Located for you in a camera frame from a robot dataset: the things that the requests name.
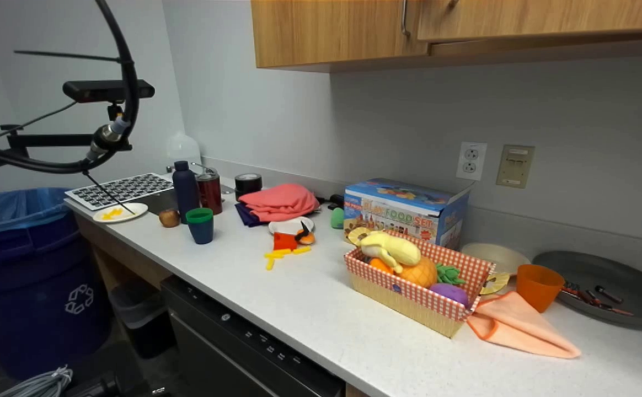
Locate beige bowl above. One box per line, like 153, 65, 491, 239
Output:
461, 243, 528, 275

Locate yellow toy ring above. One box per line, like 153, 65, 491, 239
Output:
478, 274, 514, 300

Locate black dishwasher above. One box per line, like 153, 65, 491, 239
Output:
162, 277, 345, 397

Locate dark blue water bottle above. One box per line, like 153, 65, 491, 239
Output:
172, 160, 198, 215

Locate green and blue cup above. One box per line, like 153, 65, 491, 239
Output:
185, 206, 214, 244

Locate red toy fries holder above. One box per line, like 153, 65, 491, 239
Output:
274, 233, 301, 250

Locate purple toy eggplant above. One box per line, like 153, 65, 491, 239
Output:
431, 281, 470, 307

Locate yellow toy fries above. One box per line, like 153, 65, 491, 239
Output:
266, 246, 311, 271

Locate red checkered cardboard basket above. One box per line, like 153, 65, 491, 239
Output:
345, 239, 494, 336

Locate clear plastic jug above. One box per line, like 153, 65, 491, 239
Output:
165, 131, 204, 171

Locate orange toy fruit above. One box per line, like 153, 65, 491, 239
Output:
401, 258, 438, 286

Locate black camera on boom stand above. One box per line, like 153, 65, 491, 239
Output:
0, 80, 132, 174

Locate dark grey round tray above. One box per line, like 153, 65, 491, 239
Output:
534, 250, 642, 329

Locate green toy vegetable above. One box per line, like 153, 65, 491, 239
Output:
438, 264, 464, 286

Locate small dark waste bin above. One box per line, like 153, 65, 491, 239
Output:
111, 280, 175, 359

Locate green toy food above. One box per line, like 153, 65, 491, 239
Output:
331, 206, 345, 229

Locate dark purple cloth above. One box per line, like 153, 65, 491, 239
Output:
235, 202, 262, 226

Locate white wall outlet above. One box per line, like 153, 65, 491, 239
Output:
457, 140, 488, 181

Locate grey cloth on floor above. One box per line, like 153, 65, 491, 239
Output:
0, 366, 74, 397

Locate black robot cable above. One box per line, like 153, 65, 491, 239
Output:
0, 0, 143, 215

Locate salmon cloth napkin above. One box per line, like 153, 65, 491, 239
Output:
467, 290, 581, 359

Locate checkered dish rack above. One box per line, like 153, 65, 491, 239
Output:
67, 171, 172, 211

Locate orange plastic cup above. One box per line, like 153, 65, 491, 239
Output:
516, 264, 564, 313

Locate blue toy food box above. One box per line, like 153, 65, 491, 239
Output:
345, 178, 470, 246

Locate beige wall plate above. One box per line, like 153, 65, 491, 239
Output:
497, 143, 534, 188

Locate dark red tumbler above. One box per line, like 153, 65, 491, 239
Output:
196, 168, 223, 214

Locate wooden lower cabinet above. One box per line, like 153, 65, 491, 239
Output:
76, 215, 171, 290

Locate white plate with yellow food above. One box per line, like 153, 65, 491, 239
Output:
93, 202, 148, 225

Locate blue recycling bin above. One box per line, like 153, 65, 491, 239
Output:
0, 188, 111, 376

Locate brown round toy food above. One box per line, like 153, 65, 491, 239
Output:
160, 210, 182, 226

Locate yellow plush banana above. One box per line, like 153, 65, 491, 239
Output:
347, 226, 422, 274

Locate pink folded cloth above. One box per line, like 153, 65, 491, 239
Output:
239, 182, 321, 222

